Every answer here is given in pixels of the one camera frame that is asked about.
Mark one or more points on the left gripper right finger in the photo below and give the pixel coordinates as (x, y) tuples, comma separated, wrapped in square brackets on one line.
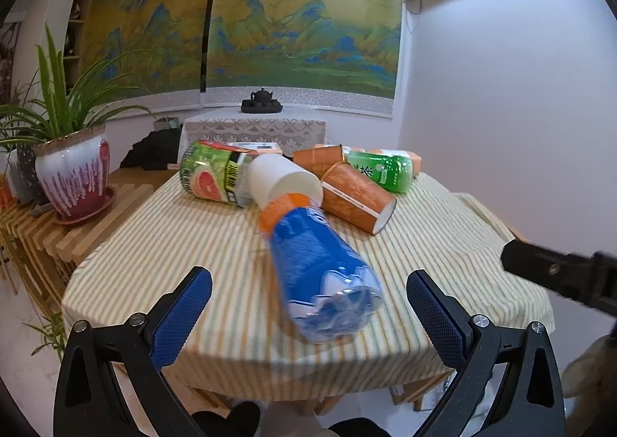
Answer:
[(529, 401)]

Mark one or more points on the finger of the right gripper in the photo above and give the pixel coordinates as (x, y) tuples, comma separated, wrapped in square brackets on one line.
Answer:
[(590, 281)]

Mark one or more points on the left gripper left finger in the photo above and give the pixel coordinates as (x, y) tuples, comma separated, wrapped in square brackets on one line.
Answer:
[(89, 400)]

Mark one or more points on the blue orange plastic bottle cup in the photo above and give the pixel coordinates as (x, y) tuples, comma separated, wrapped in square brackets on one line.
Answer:
[(327, 288)]

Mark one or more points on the green tea bottle cup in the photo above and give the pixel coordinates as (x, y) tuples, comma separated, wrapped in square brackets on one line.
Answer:
[(394, 173)]

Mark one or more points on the green grapefruit drink cup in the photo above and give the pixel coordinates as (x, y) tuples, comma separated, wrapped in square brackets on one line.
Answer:
[(217, 172)]

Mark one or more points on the front orange paper cup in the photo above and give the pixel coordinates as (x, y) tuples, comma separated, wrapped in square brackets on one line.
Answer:
[(351, 196)]

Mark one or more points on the orange paper cup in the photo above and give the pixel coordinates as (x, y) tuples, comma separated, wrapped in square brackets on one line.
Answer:
[(319, 160), (351, 196)]

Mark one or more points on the white paper cup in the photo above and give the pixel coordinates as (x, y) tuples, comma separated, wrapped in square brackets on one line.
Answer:
[(271, 176)]

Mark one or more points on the rear orange paper cup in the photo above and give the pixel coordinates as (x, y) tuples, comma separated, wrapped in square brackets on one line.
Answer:
[(319, 160)]

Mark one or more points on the striped tablecloth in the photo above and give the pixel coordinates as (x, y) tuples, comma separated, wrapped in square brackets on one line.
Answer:
[(245, 346)]

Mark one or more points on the wooden slatted plant stand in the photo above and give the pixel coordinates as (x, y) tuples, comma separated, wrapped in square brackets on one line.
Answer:
[(44, 253)]

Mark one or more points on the white red ceramic plant pot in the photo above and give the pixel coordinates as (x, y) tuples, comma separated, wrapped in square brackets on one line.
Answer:
[(74, 174)]

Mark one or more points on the black bag on bench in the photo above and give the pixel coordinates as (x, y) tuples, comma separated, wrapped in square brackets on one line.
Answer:
[(155, 152)]

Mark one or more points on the dark speckled plant pot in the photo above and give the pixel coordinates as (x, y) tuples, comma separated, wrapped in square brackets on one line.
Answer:
[(21, 167)]

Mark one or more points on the white orange carton box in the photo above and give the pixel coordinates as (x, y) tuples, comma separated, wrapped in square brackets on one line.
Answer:
[(259, 147)]

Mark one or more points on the green spider plant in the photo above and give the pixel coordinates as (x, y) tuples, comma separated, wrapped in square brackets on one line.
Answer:
[(52, 109)]

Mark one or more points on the white lace tablecloth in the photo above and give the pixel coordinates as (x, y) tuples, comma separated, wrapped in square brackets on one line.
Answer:
[(293, 129)]

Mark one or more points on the black teapot set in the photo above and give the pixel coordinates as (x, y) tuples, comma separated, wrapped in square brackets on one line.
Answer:
[(261, 101)]

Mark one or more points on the wooden shelf niche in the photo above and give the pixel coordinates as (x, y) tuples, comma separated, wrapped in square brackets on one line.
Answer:
[(74, 46)]

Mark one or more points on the green landscape mural painting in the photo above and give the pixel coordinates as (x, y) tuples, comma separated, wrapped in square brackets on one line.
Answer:
[(173, 45)]

